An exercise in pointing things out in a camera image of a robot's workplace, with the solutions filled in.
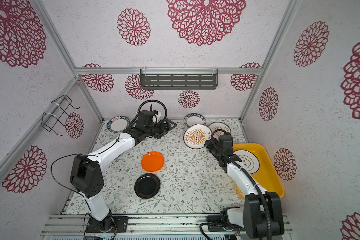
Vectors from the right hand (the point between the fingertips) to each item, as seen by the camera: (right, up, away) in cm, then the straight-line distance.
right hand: (205, 138), depth 85 cm
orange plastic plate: (-32, -16, +13) cm, 38 cm away
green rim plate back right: (-3, +15, +37) cm, 40 cm away
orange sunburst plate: (-5, +1, +5) cm, 7 cm away
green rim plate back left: (-63, +10, +32) cm, 72 cm away
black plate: (-34, -28, +2) cm, 44 cm away
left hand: (-19, +5, -1) cm, 20 cm away
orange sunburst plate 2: (+15, +9, +31) cm, 36 cm away
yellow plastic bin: (+36, -22, +2) cm, 43 cm away
